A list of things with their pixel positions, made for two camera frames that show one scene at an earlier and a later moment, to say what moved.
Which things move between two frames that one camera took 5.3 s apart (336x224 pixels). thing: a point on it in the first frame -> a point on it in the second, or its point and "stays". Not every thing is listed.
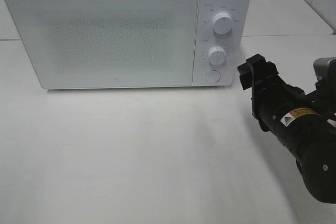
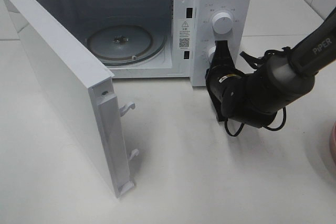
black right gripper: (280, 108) -> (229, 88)
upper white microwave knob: (222, 23) stays
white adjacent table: (275, 9) stays
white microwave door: (100, 37) -> (84, 81)
